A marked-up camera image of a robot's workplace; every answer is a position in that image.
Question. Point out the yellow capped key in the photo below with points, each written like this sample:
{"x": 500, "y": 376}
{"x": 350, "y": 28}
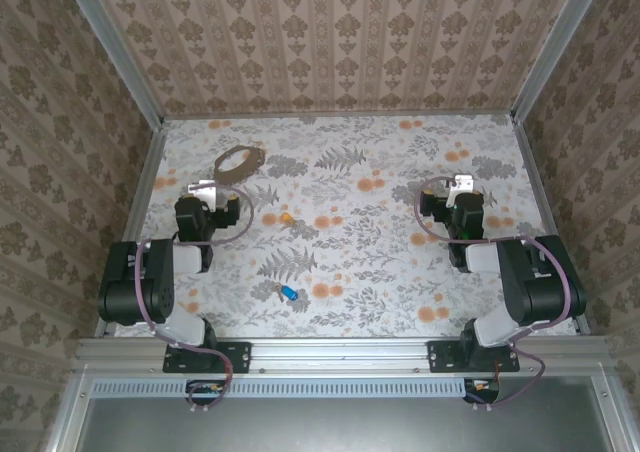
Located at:
{"x": 287, "y": 217}

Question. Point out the blue capped key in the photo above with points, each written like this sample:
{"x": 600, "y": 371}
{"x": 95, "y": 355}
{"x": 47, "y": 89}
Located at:
{"x": 289, "y": 292}

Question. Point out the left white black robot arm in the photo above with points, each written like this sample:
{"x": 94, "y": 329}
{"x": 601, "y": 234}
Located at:
{"x": 120, "y": 282}

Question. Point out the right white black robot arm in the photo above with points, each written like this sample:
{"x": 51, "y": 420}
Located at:
{"x": 540, "y": 297}

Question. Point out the grey metal panel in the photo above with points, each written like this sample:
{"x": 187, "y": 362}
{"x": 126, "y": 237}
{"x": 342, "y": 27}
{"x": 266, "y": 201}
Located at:
{"x": 340, "y": 424}

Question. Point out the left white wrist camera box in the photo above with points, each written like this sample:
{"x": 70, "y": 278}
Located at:
{"x": 205, "y": 188}

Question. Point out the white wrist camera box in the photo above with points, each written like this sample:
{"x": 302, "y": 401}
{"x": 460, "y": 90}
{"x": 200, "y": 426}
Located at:
{"x": 462, "y": 182}
{"x": 205, "y": 188}

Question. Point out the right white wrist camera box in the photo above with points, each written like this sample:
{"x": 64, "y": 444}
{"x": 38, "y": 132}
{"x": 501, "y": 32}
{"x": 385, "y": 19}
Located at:
{"x": 462, "y": 182}

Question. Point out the aluminium table side rail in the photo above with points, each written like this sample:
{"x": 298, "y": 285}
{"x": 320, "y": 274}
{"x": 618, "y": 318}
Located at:
{"x": 135, "y": 222}
{"x": 542, "y": 197}

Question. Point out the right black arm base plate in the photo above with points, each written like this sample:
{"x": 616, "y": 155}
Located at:
{"x": 445, "y": 357}

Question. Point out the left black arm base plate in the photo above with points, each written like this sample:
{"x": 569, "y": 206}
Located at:
{"x": 235, "y": 357}

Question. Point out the aluminium table back rail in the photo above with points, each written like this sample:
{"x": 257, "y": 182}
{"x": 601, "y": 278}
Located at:
{"x": 340, "y": 114}

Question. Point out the aluminium upright frame post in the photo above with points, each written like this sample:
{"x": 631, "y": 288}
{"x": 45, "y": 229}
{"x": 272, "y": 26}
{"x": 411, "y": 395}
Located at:
{"x": 116, "y": 52}
{"x": 555, "y": 47}

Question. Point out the aluminium mounting rail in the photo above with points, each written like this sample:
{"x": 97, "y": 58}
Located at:
{"x": 340, "y": 357}

